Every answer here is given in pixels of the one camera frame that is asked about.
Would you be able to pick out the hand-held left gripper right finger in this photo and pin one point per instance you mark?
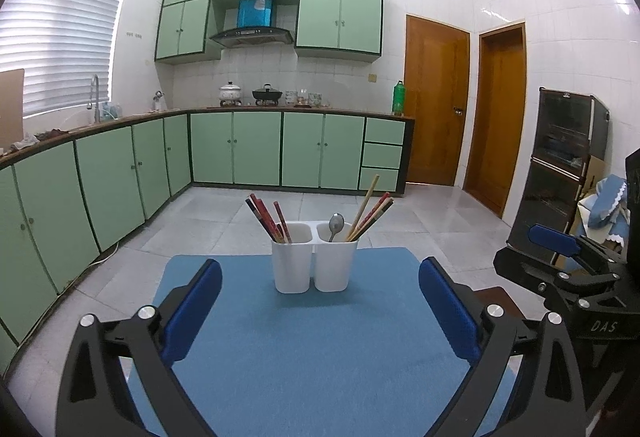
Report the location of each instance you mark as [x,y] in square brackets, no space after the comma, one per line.
[450,312]

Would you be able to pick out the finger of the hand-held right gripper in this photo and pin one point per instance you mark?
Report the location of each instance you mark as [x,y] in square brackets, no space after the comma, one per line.
[522,267]
[552,239]

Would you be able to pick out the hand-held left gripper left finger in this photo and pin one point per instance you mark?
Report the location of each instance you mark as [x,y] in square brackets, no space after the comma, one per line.
[192,312]

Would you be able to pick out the white two-compartment cutlery holder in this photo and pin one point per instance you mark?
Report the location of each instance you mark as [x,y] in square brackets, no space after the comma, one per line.
[292,267]

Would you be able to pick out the dark lacquered chopstick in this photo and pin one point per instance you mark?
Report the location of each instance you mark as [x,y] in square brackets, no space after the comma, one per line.
[269,217]
[281,219]
[255,213]

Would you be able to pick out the bamboo chopstick red patterned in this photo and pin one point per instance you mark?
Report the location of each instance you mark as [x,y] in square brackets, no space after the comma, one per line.
[382,215]
[377,209]

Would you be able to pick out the red chopsticks bundle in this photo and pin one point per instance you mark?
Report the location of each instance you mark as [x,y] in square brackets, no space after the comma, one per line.
[261,208]

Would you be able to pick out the wooden chopsticks bundle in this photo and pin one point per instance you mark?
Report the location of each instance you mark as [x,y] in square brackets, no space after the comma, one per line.
[369,197]

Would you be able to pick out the metal spoon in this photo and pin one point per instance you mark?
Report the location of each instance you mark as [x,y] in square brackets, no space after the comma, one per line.
[336,222]

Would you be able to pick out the blue cloth white lace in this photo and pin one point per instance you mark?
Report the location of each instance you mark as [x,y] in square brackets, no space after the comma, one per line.
[607,202]

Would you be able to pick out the black glass-door cabinet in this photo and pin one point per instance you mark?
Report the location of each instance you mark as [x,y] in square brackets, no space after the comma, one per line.
[560,142]

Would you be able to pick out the blue table mat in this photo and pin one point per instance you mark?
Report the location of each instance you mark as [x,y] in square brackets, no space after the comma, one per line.
[310,357]

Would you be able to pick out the plain wooden door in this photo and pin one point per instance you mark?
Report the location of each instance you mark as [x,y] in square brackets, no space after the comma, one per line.
[497,117]

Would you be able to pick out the green base cabinet run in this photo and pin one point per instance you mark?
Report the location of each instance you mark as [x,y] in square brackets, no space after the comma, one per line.
[255,147]

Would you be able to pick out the green plastic bottle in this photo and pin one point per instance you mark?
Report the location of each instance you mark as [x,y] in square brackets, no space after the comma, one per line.
[398,98]

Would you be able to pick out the teal plastic container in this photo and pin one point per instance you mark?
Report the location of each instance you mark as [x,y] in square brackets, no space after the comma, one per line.
[112,111]

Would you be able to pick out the white enamel pot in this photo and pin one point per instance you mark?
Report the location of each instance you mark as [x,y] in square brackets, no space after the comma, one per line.
[231,93]

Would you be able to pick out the black wok with lid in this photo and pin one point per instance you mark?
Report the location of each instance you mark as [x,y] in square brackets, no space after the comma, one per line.
[267,93]

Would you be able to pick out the glass jar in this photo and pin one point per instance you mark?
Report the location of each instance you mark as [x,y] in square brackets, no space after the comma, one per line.
[290,98]

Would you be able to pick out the chrome kitchen faucet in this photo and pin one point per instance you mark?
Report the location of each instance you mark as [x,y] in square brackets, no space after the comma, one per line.
[95,97]

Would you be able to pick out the crumpled white cloth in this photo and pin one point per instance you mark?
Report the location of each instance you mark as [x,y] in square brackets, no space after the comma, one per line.
[24,142]

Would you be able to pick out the clear plastic container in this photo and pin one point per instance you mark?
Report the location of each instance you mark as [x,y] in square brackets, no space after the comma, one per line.
[315,99]

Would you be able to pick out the cardboard sheet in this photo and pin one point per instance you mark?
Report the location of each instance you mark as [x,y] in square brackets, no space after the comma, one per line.
[11,107]

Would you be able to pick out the black range hood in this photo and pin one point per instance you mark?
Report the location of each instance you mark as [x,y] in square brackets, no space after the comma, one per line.
[252,37]

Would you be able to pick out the blue hood chimney cover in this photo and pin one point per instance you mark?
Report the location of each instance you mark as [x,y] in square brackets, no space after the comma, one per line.
[255,12]

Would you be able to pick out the white window blind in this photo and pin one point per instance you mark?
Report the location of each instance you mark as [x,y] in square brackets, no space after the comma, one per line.
[60,32]

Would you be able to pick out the green wall cabinet unit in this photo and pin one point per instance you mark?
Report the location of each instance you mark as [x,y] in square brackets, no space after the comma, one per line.
[330,17]

